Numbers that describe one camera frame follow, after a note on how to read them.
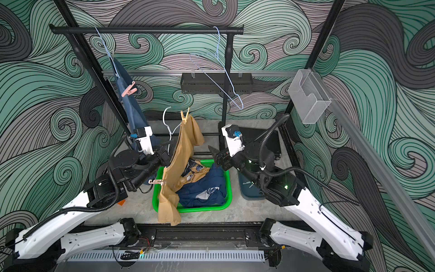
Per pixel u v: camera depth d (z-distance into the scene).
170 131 0.57
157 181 0.53
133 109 0.58
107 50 0.86
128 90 0.59
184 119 0.68
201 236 0.74
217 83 0.71
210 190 0.79
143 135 0.51
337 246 0.37
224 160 0.48
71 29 0.55
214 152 0.49
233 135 0.45
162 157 0.50
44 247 0.39
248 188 0.88
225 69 0.66
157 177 0.54
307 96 0.78
